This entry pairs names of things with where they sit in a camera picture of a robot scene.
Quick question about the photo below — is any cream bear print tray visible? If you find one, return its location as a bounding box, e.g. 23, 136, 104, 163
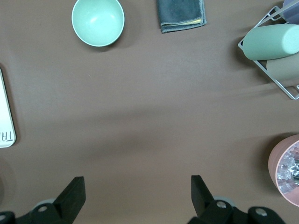
0, 67, 17, 149

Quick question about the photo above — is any white wire cup rack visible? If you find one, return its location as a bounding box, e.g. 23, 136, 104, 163
237, 6, 299, 100

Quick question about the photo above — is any beige cup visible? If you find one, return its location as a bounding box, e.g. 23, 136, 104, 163
266, 53, 299, 81

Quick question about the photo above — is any folded dark grey cloth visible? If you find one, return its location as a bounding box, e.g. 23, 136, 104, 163
157, 0, 208, 34

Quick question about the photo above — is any pink bowl with ice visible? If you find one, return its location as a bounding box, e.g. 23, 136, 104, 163
268, 133, 299, 208

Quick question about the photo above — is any blue cup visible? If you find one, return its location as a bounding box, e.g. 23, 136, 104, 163
281, 6, 299, 24

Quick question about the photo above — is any light green bowl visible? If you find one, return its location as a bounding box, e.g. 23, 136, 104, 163
71, 0, 125, 47

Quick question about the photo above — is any light green cup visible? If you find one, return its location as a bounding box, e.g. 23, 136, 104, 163
242, 24, 299, 61

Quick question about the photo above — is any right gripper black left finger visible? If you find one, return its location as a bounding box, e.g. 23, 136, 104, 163
0, 176, 86, 224

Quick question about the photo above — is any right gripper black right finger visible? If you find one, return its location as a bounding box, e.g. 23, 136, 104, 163
186, 175, 286, 224

